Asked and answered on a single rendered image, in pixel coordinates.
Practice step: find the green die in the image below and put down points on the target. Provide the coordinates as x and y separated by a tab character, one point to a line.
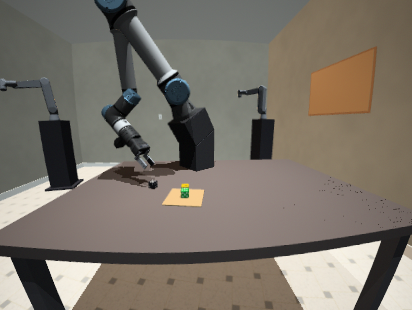
184	192

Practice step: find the peach flat mat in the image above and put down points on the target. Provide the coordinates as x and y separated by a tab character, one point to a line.
194	200

